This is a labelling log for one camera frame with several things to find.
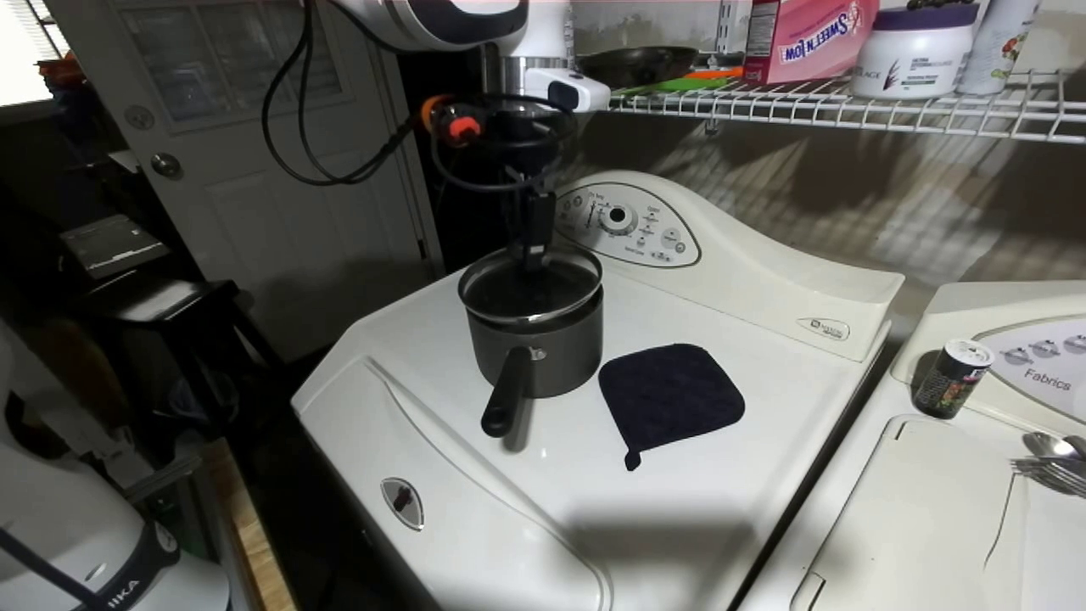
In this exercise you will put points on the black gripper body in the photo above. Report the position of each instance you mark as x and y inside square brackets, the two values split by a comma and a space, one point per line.
[533, 170]

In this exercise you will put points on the dark quilted pot holder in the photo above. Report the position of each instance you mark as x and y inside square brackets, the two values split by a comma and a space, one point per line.
[669, 395]

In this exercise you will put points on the tall white bottle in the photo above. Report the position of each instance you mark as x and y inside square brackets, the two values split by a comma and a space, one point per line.
[549, 36]

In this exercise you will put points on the black pan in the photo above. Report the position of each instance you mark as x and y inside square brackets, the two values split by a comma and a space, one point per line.
[632, 62]

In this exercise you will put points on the white washing machine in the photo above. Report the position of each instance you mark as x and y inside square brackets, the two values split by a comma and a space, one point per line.
[632, 497]

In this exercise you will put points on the white panel door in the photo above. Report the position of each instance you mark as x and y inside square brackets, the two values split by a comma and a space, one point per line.
[261, 170]

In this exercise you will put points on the red pink cardboard box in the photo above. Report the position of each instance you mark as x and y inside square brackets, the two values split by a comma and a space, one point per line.
[811, 39]

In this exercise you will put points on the round door knob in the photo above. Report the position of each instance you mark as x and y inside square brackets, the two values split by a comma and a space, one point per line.
[167, 163]

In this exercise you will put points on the black stand furniture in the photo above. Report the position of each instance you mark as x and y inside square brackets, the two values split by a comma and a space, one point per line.
[158, 308]

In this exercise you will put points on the wooden board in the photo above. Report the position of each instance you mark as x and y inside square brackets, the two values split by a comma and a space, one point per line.
[255, 530]

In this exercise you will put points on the white jar with purple lid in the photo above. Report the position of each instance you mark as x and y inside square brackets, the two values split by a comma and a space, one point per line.
[912, 56]

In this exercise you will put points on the white dryer machine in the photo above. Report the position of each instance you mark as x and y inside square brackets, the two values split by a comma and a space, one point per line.
[940, 511]

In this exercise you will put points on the white printed canister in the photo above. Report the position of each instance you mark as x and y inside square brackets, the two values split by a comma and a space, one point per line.
[996, 46]

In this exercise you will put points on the metal spoon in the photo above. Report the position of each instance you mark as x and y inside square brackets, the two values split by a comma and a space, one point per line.
[1053, 447]

